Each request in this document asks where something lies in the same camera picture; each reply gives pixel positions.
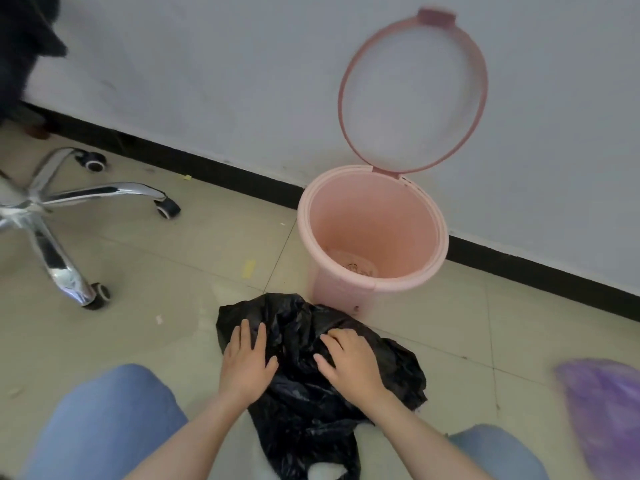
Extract person's left hand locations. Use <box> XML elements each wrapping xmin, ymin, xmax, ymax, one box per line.
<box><xmin>218</xmin><ymin>318</ymin><xmax>280</xmax><ymax>407</ymax></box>

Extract person's right hand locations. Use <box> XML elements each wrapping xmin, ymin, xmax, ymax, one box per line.
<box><xmin>313</xmin><ymin>328</ymin><xmax>389</xmax><ymax>413</ymax></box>

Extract black plastic bag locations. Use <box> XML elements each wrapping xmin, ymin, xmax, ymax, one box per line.
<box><xmin>215</xmin><ymin>292</ymin><xmax>429</xmax><ymax>480</ymax></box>

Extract pink plastic trash bin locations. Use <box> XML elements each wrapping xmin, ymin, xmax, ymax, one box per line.
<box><xmin>297</xmin><ymin>7</ymin><xmax>489</xmax><ymax>318</ymax></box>

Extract person's right forearm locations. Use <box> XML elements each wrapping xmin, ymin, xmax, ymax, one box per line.
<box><xmin>359</xmin><ymin>392</ymin><xmax>493</xmax><ymax>480</ymax></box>

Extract person's left forearm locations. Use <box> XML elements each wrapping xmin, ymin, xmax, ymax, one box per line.
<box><xmin>122</xmin><ymin>389</ymin><xmax>261</xmax><ymax>480</ymax></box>

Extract person's left leg blue jeans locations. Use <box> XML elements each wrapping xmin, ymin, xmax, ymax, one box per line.
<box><xmin>22</xmin><ymin>363</ymin><xmax>190</xmax><ymax>480</ymax></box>

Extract purple plastic bag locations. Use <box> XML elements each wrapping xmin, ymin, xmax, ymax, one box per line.
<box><xmin>555</xmin><ymin>358</ymin><xmax>640</xmax><ymax>480</ymax></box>

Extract black office chair chrome base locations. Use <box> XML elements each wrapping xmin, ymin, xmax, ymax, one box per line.
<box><xmin>0</xmin><ymin>0</ymin><xmax>182</xmax><ymax>311</ymax></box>

